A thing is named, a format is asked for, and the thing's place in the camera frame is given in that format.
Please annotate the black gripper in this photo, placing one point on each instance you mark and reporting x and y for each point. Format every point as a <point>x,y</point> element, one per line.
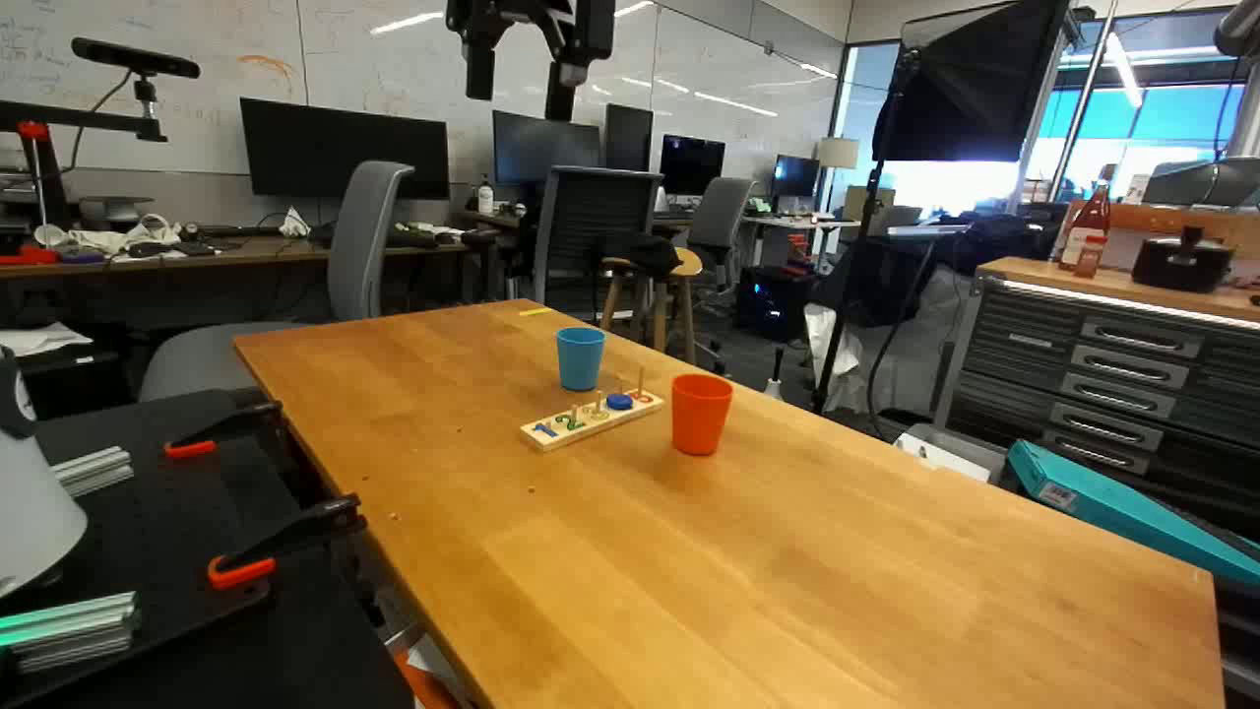
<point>554,23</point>

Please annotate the blue plastic cup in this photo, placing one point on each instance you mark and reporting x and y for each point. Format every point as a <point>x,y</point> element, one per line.
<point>580,359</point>

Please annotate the orange plastic cup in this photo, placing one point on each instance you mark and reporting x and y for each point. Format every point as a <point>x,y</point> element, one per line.
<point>704,420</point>

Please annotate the black computer monitor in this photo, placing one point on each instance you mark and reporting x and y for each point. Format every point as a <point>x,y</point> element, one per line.
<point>536,148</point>

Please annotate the narrow black monitor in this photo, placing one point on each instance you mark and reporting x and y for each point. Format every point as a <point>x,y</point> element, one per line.
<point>626,134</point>

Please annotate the dark high-back chair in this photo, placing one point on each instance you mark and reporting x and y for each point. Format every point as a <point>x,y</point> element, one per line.
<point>591,216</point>

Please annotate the small black monitor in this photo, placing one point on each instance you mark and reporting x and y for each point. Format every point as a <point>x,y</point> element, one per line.
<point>689,164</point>

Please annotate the wide black monitor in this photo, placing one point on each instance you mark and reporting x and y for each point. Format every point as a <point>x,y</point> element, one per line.
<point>343,148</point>

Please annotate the black bag on stool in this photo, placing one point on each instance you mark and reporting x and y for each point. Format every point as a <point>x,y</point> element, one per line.
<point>641,254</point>

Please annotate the small grey office chair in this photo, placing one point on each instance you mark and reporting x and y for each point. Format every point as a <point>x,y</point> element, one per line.
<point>718,223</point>

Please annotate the wooden stool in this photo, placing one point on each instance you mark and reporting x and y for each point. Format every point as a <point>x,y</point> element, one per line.
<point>676,296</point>

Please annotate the white table lamp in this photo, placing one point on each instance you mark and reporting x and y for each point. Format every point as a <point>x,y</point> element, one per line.
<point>835,155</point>

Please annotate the white number puzzle board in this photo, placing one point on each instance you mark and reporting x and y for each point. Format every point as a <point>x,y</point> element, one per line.
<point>576,424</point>

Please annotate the long wooden desk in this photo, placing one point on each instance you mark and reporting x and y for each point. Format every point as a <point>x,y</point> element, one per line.
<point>197,258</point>

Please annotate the black light stand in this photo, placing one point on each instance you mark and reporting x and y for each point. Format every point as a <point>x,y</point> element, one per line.
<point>853,281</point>

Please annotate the black softbox light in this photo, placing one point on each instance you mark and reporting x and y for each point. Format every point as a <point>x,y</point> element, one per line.
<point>965,85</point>

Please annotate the white cloth pile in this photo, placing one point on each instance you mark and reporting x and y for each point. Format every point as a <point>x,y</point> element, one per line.
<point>105,236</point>

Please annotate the white storage box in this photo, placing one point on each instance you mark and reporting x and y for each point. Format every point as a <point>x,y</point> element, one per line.
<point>948,454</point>

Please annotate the red bottle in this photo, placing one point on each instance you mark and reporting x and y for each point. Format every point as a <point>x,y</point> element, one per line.
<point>1086,236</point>

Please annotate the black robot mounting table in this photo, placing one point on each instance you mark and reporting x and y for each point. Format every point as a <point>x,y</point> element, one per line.
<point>159,535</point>

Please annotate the grey drawer cabinet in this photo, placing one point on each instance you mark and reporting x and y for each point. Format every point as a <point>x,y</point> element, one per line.
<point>1114,376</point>

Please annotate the teal and black case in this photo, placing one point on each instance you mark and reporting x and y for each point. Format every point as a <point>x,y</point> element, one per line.
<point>1128,514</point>

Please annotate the black bar camera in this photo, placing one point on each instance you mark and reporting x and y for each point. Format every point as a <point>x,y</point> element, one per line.
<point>134,56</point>

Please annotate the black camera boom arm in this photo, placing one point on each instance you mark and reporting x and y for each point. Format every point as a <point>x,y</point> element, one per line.
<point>79,119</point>

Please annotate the aluminium rail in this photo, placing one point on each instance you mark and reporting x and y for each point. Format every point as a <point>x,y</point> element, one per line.
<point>95,468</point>
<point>64,630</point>

